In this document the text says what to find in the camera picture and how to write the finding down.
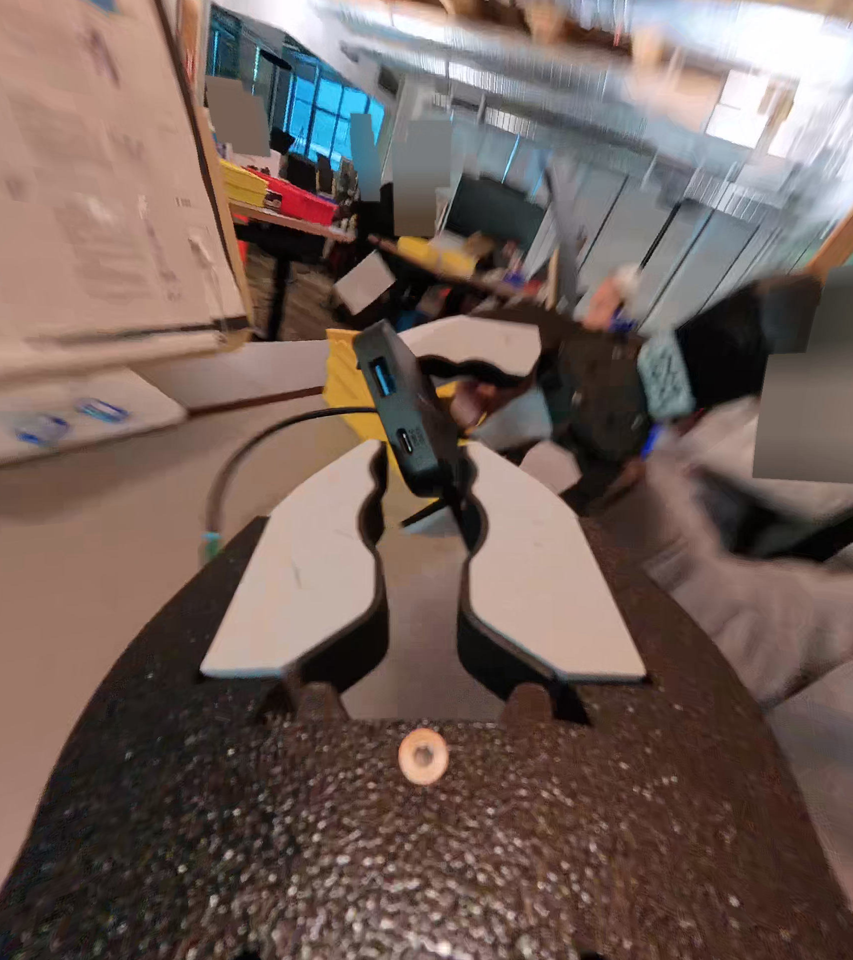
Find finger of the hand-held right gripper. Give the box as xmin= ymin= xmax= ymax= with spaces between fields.
xmin=395 ymin=315 xmax=546 ymax=391
xmin=471 ymin=391 xmax=587 ymax=496

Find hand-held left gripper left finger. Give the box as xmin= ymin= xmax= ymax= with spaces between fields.
xmin=200 ymin=438 xmax=392 ymax=695

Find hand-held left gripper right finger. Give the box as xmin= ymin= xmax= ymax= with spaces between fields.
xmin=458 ymin=442 xmax=650 ymax=700

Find black usb hub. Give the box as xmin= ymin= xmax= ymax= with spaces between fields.
xmin=352 ymin=318 xmax=467 ymax=500

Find thin black hub cable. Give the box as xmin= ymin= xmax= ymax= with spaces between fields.
xmin=201 ymin=406 xmax=473 ymax=565

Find person's right forearm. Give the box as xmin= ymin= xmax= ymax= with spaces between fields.
xmin=647 ymin=442 xmax=853 ymax=710

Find yellow plastic bin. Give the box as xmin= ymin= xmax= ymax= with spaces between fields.
xmin=323 ymin=328 xmax=488 ymax=451

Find red plastic bin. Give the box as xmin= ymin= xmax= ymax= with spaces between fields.
xmin=248 ymin=168 xmax=339 ymax=226

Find white panel blue stickers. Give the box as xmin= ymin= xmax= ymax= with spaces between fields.
xmin=0 ymin=367 xmax=189 ymax=478

